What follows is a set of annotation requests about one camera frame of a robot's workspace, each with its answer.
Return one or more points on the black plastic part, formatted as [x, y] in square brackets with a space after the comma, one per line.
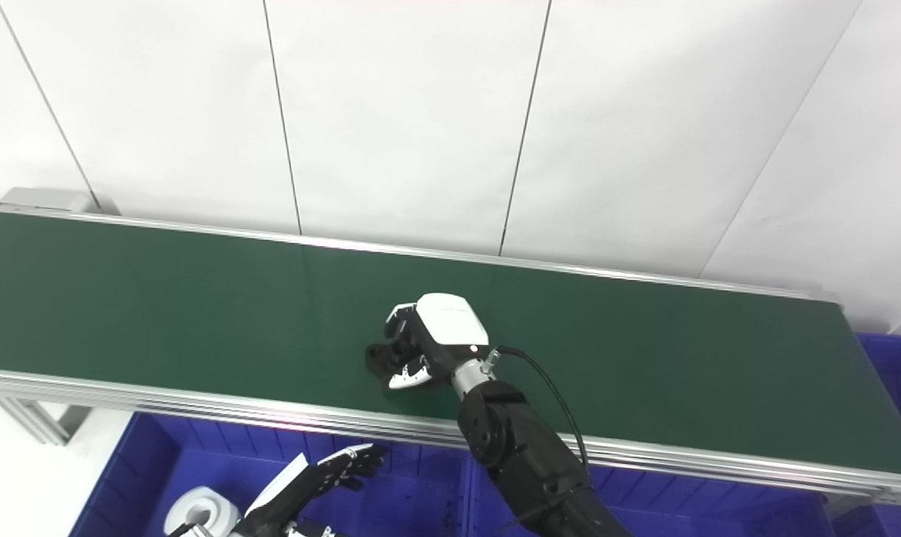
[382, 360]

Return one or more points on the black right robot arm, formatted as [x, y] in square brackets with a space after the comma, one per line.
[529, 462]

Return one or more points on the aluminium conveyor leg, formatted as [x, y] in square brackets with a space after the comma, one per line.
[29, 421]

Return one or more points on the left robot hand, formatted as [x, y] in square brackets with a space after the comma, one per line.
[309, 496]

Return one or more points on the blue plastic bin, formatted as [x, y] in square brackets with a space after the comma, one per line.
[682, 514]
[898, 418]
[271, 477]

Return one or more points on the white cylindrical part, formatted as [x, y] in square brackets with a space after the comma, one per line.
[201, 513]

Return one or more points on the green conveyor belt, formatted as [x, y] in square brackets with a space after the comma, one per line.
[421, 343]

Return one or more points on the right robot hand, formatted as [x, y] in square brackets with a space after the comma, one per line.
[435, 335]

